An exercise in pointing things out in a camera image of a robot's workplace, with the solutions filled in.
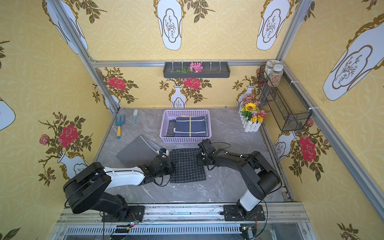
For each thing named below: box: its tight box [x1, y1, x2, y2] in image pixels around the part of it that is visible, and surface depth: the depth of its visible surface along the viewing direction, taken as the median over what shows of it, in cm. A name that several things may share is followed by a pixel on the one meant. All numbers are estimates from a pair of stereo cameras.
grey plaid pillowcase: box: [166, 119, 176, 137], surface depth 108 cm
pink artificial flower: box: [188, 61, 204, 73], surface depth 90 cm
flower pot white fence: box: [239, 94, 267, 133], surface depth 99 cm
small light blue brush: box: [132, 109, 139, 125], surface depth 119 cm
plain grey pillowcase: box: [116, 135, 162, 168], surface depth 97 cm
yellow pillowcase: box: [180, 115, 206, 118], surface depth 116 cm
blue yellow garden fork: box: [115, 115, 125, 139], surface depth 112 cm
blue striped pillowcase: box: [173, 116, 209, 137], surface depth 106 cm
